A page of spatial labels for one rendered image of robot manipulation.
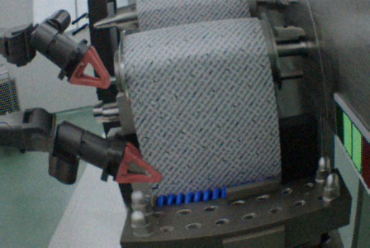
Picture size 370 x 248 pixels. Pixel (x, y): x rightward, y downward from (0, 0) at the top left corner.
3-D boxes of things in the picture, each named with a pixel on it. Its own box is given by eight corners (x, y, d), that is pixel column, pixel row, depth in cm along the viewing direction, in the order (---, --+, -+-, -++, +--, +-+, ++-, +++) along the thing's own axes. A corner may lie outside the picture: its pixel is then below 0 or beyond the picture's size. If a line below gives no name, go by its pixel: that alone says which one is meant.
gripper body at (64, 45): (63, 83, 93) (37, 63, 91) (73, 69, 102) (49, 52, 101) (81, 52, 91) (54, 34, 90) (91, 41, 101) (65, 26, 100)
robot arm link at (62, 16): (13, 69, 98) (8, 33, 94) (32, 46, 108) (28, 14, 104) (54, 60, 95) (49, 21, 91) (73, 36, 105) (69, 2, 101)
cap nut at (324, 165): (314, 177, 91) (314, 155, 90) (329, 172, 91) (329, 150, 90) (316, 183, 88) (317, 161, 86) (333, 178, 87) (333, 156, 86)
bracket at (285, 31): (275, 35, 99) (272, 25, 98) (301, 33, 98) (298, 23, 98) (278, 37, 94) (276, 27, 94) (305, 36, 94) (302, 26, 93)
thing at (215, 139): (154, 203, 99) (131, 103, 95) (281, 181, 97) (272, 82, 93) (154, 204, 99) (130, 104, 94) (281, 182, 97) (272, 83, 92)
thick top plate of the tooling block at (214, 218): (137, 232, 96) (128, 207, 95) (336, 193, 93) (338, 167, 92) (129, 266, 81) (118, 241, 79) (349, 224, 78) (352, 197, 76)
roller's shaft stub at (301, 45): (274, 59, 100) (269, 35, 99) (305, 55, 99) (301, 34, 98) (277, 63, 96) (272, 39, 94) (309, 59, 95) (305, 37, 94)
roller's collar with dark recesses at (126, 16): (121, 30, 126) (119, 7, 124) (146, 25, 125) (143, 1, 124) (116, 33, 119) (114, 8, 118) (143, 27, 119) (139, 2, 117)
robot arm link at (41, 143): (30, 134, 89) (34, 108, 96) (27, 177, 95) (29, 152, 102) (85, 150, 93) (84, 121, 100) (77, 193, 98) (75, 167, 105)
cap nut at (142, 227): (134, 229, 84) (126, 207, 83) (155, 228, 84) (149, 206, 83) (132, 237, 81) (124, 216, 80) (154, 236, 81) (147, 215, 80)
